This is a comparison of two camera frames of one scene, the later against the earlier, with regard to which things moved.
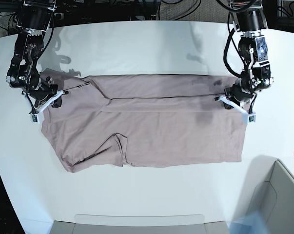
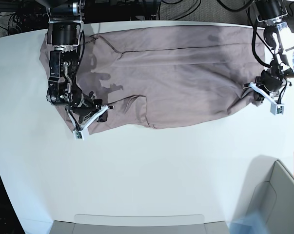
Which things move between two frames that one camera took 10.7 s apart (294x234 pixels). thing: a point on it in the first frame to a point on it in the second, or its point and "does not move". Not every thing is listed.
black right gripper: x=235 y=93 to x=272 y=80
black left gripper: x=38 y=91 to x=86 y=104
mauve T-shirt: x=144 y=120 to x=147 y=77
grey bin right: x=273 y=191 does not move
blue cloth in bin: x=252 y=223 does not move
